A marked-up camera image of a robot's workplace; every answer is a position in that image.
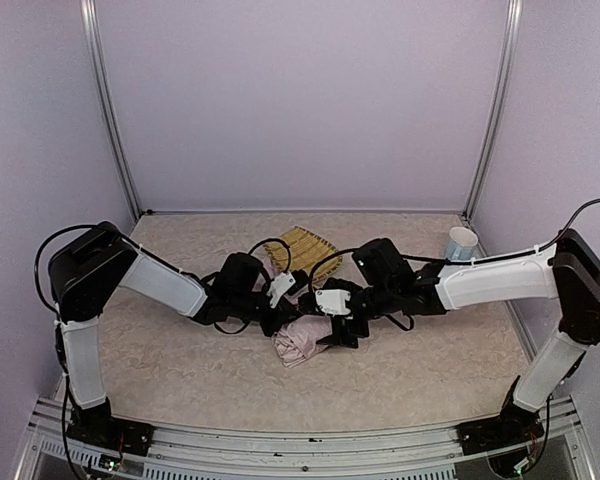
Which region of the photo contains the woven bamboo tray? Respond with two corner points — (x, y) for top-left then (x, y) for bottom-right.
(264, 226), (343, 284)

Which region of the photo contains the left aluminium corner post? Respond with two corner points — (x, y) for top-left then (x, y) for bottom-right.
(80, 0), (143, 222)

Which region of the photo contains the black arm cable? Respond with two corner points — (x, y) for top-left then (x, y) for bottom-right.
(307, 198), (600, 326)
(33, 223), (294, 336)

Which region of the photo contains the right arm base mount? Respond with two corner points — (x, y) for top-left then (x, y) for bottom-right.
(456, 399), (545, 455)

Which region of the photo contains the pink folding umbrella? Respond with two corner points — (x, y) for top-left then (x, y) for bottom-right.
(259, 254), (339, 370)

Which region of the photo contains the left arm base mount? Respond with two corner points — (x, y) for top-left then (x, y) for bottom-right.
(67, 398), (154, 457)

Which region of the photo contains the aluminium front rail frame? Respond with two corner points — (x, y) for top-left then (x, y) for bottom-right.
(11, 397), (600, 479)

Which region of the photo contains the right aluminium corner post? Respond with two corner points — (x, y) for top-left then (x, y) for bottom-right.
(463, 0), (524, 223)

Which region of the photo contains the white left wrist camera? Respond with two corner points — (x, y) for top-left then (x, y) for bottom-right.
(267, 270), (308, 308)

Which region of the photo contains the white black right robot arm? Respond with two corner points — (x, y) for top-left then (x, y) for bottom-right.
(306, 229), (600, 412)

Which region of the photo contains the aluminium corner post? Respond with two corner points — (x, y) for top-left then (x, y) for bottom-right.
(80, 0), (143, 222)
(463, 0), (524, 223)

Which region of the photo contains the light blue mug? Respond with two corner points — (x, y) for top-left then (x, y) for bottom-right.
(444, 226), (479, 261)

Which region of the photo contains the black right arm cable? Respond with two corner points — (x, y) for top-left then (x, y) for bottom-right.
(307, 198), (600, 326)

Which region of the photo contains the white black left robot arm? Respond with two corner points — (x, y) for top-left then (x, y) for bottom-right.
(47, 222), (301, 410)

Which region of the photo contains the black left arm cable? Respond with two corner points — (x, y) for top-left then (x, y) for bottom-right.
(33, 223), (294, 336)

